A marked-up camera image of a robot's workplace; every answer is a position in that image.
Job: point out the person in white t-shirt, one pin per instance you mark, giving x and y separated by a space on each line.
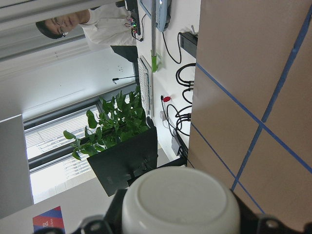
104 26

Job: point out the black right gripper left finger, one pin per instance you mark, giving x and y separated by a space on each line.
109 223

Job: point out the reacher grabber tool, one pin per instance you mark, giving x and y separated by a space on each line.
154 56

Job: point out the blue teach pendant tablet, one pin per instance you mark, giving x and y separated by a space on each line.
163 9

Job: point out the white keyboard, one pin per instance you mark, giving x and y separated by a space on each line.
146 85

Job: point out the black monitor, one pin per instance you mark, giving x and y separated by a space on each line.
117 167

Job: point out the cream cup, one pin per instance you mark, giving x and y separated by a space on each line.
179 200

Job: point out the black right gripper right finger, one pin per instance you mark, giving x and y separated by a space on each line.
251 223

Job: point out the green potted plant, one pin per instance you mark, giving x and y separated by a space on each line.
122 118

